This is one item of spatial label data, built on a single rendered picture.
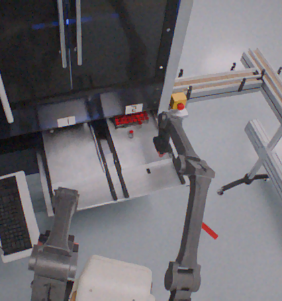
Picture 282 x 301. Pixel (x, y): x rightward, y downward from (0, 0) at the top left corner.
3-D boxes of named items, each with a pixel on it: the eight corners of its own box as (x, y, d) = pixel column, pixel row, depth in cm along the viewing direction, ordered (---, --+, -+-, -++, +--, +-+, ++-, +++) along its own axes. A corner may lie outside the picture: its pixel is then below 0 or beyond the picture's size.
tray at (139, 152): (104, 118, 192) (104, 114, 189) (150, 109, 198) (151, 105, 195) (121, 173, 175) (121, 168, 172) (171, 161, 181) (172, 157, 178)
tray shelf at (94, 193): (33, 135, 184) (32, 133, 182) (158, 110, 201) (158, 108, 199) (48, 218, 160) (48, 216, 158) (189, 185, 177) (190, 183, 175)
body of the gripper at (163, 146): (165, 136, 174) (166, 126, 169) (172, 152, 168) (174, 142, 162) (152, 139, 173) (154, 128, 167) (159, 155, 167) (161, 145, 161)
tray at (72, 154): (41, 131, 184) (40, 127, 181) (89, 121, 190) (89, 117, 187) (52, 187, 167) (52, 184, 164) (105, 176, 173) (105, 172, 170)
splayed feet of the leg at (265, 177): (214, 189, 275) (219, 180, 264) (266, 174, 287) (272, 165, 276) (218, 197, 271) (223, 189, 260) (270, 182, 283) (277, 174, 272)
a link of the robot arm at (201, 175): (194, 156, 114) (221, 161, 116) (178, 158, 127) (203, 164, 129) (170, 293, 108) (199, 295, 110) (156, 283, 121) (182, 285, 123)
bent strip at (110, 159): (106, 160, 178) (106, 154, 173) (112, 159, 178) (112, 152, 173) (113, 185, 171) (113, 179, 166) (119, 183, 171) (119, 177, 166)
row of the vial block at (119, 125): (115, 127, 189) (115, 121, 185) (147, 121, 193) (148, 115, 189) (115, 130, 188) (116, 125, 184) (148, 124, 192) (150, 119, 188)
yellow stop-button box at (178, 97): (167, 100, 193) (169, 91, 187) (179, 98, 194) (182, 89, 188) (172, 110, 189) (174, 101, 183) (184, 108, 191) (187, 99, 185)
